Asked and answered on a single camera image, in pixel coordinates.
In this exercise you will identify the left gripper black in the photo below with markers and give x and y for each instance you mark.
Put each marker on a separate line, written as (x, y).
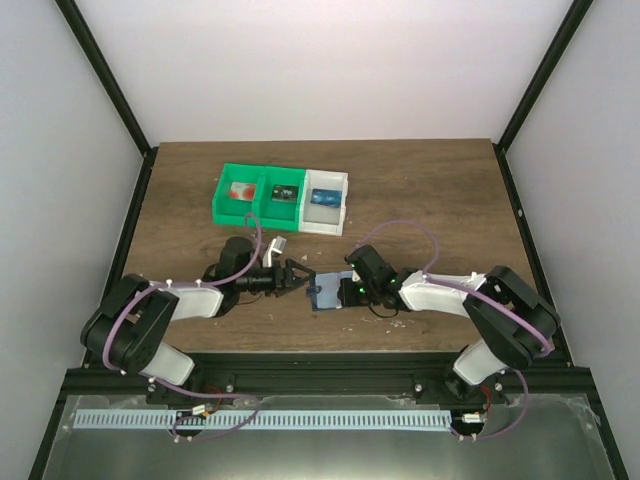
(280, 278)

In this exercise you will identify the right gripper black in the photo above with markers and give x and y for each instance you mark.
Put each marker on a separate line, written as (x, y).
(343, 293)

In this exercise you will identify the navy blue card holder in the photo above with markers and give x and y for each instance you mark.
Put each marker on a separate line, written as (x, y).
(326, 291)

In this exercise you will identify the red white card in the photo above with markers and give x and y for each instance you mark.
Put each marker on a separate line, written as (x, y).
(242, 191)

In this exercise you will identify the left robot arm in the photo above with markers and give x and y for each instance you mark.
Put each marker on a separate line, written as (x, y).
(127, 330)

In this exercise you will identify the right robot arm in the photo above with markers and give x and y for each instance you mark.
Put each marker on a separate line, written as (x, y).
(515, 323)

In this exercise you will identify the dark green card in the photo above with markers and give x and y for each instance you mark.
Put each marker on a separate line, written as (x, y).
(285, 193)

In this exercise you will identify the blue card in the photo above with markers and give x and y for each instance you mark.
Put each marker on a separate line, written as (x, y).
(326, 197)

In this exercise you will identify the white bin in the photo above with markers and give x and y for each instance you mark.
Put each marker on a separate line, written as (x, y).
(316, 219)

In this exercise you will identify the green bin middle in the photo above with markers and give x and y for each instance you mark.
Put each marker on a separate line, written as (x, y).
(275, 215)

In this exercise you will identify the green bin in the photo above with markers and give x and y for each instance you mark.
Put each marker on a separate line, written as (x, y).
(275, 215)
(229, 212)

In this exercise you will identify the green bin left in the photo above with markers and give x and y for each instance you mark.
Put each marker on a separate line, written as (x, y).
(229, 212)

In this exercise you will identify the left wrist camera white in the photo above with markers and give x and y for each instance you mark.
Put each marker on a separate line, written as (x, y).
(273, 250)

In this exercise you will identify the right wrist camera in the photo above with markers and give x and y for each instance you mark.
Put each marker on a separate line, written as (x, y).
(353, 260)

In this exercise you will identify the black aluminium frame rail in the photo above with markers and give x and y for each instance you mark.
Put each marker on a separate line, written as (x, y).
(426, 377)

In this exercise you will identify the light blue slotted cable duct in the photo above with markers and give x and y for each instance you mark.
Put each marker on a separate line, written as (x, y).
(307, 420)

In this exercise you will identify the left black frame post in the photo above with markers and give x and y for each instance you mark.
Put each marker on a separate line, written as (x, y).
(92, 51)

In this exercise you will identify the black frame post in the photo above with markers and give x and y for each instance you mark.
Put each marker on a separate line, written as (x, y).
(92, 51)
(561, 40)

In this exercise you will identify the right black frame post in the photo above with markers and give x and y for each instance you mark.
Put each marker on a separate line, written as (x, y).
(561, 40)

